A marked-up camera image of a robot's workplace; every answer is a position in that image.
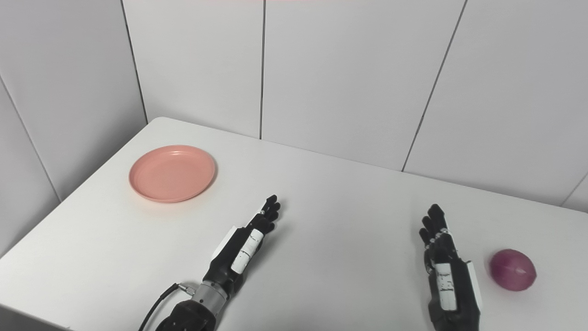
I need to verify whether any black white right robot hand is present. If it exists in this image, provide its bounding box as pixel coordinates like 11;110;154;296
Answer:
418;204;483;331

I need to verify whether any pink plastic plate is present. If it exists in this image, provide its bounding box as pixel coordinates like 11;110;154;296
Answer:
129;145;217;204

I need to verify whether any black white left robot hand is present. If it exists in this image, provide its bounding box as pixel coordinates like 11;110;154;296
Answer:
202;194;281;295

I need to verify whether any purple red onion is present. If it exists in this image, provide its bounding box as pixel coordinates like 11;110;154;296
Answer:
488;249;537;292

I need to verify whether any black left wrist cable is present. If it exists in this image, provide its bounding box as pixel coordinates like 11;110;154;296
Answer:
138;283;196;331

